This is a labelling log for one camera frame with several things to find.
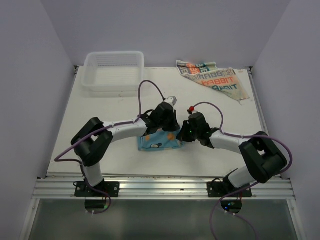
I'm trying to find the blue polka dot towel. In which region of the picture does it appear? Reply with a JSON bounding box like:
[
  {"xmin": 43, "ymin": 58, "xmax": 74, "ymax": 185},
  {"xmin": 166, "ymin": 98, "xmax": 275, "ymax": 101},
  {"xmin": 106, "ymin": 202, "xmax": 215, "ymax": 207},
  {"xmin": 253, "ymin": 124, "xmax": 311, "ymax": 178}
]
[{"xmin": 136, "ymin": 129, "xmax": 183, "ymax": 152}]

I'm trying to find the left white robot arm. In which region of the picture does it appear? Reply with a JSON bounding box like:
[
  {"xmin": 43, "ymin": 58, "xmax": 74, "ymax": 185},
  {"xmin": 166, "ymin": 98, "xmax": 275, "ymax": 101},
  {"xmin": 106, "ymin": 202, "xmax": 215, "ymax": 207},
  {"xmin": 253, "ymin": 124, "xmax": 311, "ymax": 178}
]
[{"xmin": 71, "ymin": 97, "xmax": 180, "ymax": 197}]

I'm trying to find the rabbit print towel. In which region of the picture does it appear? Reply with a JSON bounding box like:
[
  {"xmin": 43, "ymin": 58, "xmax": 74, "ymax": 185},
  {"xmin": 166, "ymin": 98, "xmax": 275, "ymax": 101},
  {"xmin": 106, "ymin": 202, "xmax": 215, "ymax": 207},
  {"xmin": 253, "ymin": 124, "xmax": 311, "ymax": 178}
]
[{"xmin": 175, "ymin": 60, "xmax": 250, "ymax": 102}]

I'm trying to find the white plastic basket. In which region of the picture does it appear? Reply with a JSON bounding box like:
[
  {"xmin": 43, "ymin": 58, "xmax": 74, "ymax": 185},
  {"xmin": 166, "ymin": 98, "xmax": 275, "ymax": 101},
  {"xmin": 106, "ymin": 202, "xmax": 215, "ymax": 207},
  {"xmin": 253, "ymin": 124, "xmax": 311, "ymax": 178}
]
[{"xmin": 81, "ymin": 51, "xmax": 145, "ymax": 95}]

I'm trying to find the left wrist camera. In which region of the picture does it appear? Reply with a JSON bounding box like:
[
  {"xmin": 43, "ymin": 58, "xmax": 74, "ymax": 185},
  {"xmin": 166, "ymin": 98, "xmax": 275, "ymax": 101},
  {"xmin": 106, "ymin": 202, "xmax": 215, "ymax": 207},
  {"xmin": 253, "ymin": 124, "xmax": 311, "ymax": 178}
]
[{"xmin": 165, "ymin": 96, "xmax": 178, "ymax": 107}]

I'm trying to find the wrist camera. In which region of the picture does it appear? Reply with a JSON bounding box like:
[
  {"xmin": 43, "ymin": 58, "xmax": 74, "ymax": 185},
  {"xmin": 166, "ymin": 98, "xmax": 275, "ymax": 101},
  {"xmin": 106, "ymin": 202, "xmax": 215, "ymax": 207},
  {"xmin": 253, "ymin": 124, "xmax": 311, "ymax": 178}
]
[
  {"xmin": 187, "ymin": 106, "xmax": 197, "ymax": 115},
  {"xmin": 165, "ymin": 96, "xmax": 178, "ymax": 107}
]

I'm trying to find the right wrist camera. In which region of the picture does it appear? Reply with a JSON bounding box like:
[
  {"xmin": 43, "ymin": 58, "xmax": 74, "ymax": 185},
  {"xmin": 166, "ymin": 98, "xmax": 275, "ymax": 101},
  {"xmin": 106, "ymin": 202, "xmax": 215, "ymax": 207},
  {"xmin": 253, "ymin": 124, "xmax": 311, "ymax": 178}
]
[{"xmin": 187, "ymin": 106, "xmax": 197, "ymax": 115}]

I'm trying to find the aluminium front rail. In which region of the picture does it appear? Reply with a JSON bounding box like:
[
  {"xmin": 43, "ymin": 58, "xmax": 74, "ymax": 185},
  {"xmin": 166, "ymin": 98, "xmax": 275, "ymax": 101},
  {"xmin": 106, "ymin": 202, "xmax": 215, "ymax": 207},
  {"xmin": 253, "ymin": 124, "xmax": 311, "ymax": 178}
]
[{"xmin": 31, "ymin": 174, "xmax": 295, "ymax": 200}]

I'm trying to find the aluminium rail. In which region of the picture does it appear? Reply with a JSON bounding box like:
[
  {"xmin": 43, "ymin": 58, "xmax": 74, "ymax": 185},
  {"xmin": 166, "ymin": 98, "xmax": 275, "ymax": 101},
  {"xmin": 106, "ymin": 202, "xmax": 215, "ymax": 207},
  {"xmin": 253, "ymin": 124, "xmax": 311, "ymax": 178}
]
[
  {"xmin": 247, "ymin": 66, "xmax": 283, "ymax": 180},
  {"xmin": 31, "ymin": 174, "xmax": 295, "ymax": 200}
]

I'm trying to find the aluminium right side rail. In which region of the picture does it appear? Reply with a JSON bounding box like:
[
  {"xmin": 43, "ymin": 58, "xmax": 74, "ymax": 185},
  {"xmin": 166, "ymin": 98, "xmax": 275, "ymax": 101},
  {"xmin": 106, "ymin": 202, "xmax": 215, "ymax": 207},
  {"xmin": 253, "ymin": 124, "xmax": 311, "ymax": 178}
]
[{"xmin": 247, "ymin": 66, "xmax": 283, "ymax": 180}]

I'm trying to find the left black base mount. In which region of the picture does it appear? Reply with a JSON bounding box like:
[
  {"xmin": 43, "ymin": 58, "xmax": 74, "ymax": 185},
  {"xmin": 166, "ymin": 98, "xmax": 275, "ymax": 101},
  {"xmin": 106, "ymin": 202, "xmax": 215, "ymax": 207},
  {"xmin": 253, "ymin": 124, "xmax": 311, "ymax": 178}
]
[{"xmin": 73, "ymin": 180, "xmax": 120, "ymax": 198}]

